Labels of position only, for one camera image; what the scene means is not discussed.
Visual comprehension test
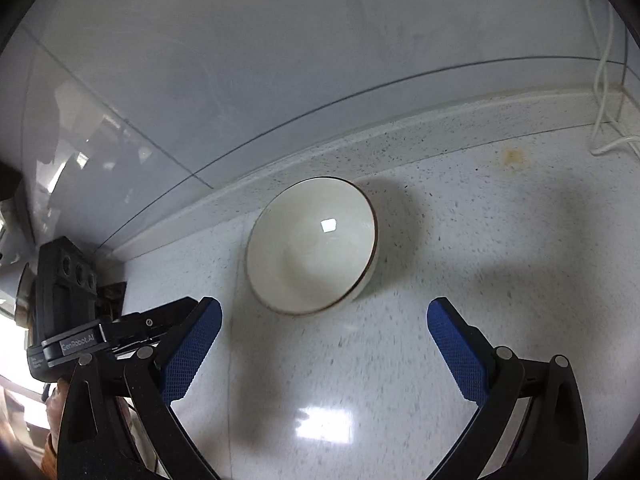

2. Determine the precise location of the white bowl gold rim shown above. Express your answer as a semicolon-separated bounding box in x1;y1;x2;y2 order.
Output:
245;177;380;315

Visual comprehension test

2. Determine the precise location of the person's left hand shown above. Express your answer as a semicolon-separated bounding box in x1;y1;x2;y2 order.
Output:
46;378;70;434

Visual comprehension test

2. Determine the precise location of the white power cable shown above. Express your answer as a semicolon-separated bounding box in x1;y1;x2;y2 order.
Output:
577;0;640;157

